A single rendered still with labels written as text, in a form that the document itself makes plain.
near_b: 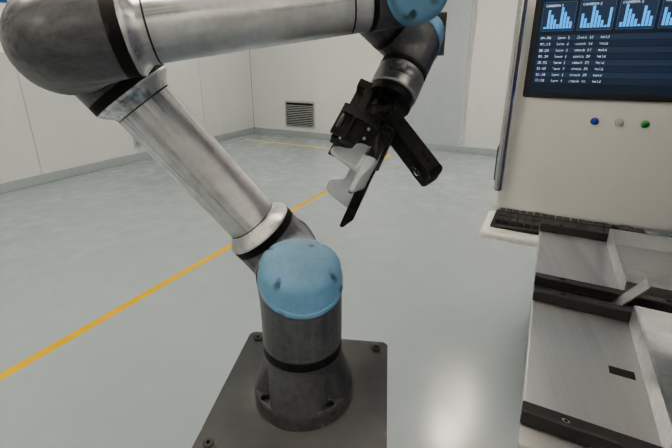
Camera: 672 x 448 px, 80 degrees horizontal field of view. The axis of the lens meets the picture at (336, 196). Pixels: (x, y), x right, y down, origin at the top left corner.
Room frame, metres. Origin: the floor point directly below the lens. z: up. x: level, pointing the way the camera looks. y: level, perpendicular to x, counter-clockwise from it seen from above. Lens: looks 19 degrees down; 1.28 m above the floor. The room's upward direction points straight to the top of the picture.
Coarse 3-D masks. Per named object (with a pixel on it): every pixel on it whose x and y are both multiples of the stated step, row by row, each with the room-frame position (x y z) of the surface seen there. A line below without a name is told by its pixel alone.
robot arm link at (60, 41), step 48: (48, 0) 0.42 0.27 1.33; (96, 0) 0.42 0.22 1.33; (144, 0) 0.44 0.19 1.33; (192, 0) 0.45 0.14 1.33; (240, 0) 0.46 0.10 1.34; (288, 0) 0.47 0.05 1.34; (336, 0) 0.48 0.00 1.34; (384, 0) 0.50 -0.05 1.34; (432, 0) 0.49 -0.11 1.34; (48, 48) 0.41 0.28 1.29; (96, 48) 0.41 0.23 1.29; (144, 48) 0.44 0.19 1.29; (192, 48) 0.45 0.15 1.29; (240, 48) 0.48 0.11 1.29
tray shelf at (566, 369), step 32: (544, 256) 0.78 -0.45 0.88; (576, 256) 0.78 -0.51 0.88; (608, 256) 0.78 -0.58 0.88; (544, 320) 0.55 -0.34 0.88; (576, 320) 0.55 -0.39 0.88; (608, 320) 0.55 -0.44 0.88; (544, 352) 0.48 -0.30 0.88; (576, 352) 0.48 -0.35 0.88; (608, 352) 0.48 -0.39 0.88; (544, 384) 0.42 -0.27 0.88; (576, 384) 0.42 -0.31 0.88; (608, 384) 0.42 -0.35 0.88; (640, 384) 0.42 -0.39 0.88; (576, 416) 0.37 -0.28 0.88; (608, 416) 0.37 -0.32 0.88; (640, 416) 0.37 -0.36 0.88
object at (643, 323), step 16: (640, 320) 0.50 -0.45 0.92; (656, 320) 0.53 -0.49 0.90; (640, 336) 0.48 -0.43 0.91; (656, 336) 0.51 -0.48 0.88; (640, 352) 0.46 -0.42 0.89; (656, 352) 0.47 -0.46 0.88; (656, 368) 0.41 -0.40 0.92; (656, 384) 0.39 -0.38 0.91; (656, 400) 0.37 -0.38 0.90; (656, 416) 0.36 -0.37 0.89
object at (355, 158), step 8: (360, 144) 0.53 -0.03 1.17; (336, 152) 0.49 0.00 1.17; (344, 152) 0.50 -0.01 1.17; (352, 152) 0.51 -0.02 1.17; (360, 152) 0.51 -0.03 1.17; (344, 160) 0.48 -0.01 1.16; (352, 160) 0.49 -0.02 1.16; (360, 160) 0.49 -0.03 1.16; (368, 160) 0.48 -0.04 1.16; (352, 168) 0.48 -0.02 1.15; (360, 168) 0.47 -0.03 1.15; (368, 168) 0.47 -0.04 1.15; (360, 176) 0.46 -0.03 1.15; (368, 176) 0.47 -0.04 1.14; (352, 184) 0.46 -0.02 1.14; (360, 184) 0.46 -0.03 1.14; (352, 192) 0.45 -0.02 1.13
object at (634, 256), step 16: (608, 240) 0.83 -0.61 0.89; (624, 240) 0.83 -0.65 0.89; (640, 240) 0.81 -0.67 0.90; (656, 240) 0.80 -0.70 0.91; (624, 256) 0.77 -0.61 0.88; (640, 256) 0.77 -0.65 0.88; (656, 256) 0.77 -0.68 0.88; (624, 272) 0.64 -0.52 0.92; (640, 272) 0.70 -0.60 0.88; (656, 272) 0.70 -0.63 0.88; (624, 288) 0.61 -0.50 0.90; (656, 288) 0.59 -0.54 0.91
